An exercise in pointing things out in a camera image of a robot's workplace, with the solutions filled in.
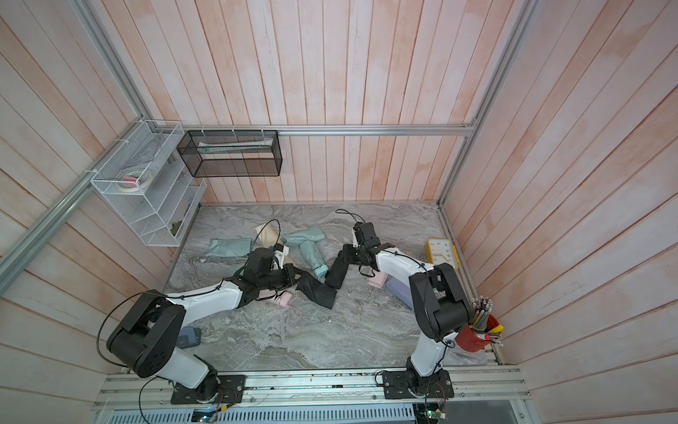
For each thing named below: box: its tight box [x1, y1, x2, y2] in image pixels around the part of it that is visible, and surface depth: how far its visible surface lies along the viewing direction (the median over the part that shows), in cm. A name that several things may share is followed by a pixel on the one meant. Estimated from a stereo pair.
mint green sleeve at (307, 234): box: [280, 226, 326, 247], surface depth 107 cm
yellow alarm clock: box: [425, 237, 460, 271], surface depth 103 cm
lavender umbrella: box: [384, 274, 415, 311], surface depth 92 cm
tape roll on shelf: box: [117, 169, 153, 193], surface depth 75 cm
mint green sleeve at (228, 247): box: [204, 238, 252, 258], surface depth 106 cm
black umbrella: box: [324, 249, 349, 290], surface depth 97 cm
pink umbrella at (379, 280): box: [366, 269, 389, 289], surface depth 95 cm
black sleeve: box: [294, 272, 338, 310], surface depth 90 cm
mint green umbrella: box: [299, 240, 330, 280], surface depth 100 cm
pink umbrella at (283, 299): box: [276, 291, 294, 308], surface depth 90 cm
